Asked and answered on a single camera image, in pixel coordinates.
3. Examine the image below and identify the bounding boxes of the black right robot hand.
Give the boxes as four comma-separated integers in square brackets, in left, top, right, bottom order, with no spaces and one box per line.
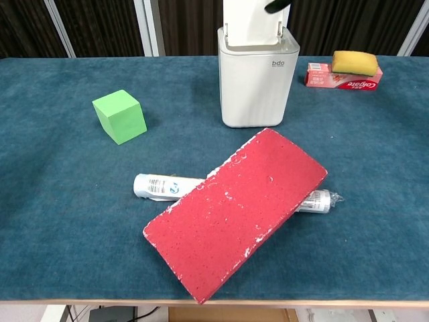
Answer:
[263,0,291,14]

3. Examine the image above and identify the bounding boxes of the white plastic lid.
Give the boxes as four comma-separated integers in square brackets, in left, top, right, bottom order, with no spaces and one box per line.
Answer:
[223,0,291,48]

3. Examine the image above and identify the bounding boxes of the white trash bin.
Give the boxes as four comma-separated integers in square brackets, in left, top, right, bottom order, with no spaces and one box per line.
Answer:
[217,26,300,129]

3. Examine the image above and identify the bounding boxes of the yellow sponge with green pad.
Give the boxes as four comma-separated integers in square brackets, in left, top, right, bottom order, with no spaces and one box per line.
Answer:
[330,50,379,76]

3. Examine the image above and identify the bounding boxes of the red Colgate toothpaste box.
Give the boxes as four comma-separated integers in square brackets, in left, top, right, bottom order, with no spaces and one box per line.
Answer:
[304,62,384,92]

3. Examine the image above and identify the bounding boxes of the dark pleated curtain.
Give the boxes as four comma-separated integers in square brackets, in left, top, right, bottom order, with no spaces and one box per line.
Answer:
[0,0,429,60]

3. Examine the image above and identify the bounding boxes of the green foam cube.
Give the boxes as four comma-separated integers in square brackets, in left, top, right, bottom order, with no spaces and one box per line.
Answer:
[92,89,148,146]

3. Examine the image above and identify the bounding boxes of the red painted brick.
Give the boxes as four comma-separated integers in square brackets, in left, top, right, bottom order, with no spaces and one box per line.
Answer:
[143,127,328,305]

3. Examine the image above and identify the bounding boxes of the white plastic tube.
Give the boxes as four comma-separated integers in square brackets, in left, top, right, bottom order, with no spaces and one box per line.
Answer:
[133,172,345,215]

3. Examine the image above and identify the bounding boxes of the teal table cloth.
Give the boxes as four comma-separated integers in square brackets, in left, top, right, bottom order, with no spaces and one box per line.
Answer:
[0,55,429,303]

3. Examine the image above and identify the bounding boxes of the brown cardboard box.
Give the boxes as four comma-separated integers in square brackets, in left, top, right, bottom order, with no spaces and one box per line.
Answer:
[168,307,298,322]

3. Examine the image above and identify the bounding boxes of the wooden table edge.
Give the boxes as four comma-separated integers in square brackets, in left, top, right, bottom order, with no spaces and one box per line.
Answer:
[0,298,429,309]

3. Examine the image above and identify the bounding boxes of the black box under table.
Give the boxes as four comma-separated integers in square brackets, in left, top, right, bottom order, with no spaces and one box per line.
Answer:
[88,306,139,322]

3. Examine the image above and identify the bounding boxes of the white table leg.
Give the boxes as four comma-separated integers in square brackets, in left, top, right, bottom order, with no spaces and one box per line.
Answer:
[39,304,68,322]

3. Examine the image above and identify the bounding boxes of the grey metal frame post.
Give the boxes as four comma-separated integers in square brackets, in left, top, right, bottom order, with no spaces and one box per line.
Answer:
[133,0,166,57]
[43,0,76,58]
[397,0,429,57]

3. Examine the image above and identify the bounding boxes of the black cable under table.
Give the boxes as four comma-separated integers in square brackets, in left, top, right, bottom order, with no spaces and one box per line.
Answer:
[135,306,159,320]

